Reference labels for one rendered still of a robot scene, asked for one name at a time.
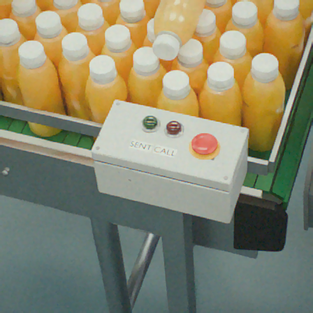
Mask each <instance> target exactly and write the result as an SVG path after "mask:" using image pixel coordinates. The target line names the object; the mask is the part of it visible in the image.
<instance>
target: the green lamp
mask: <svg viewBox="0 0 313 313"><path fill-rule="evenodd" d="M157 125H158V119H157V118H156V117H155V116H152V115H148V116H146V117H144V119H143V127H144V128H145V129H149V130H150V129H154V128H157Z"/></svg>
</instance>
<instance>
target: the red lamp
mask: <svg viewBox="0 0 313 313"><path fill-rule="evenodd" d="M181 130H182V125H181V124H180V123H179V122H178V121H176V120H171V121H169V122H168V123H167V125H166V131H167V133H169V134H171V135H176V134H178V133H180V131H181Z"/></svg>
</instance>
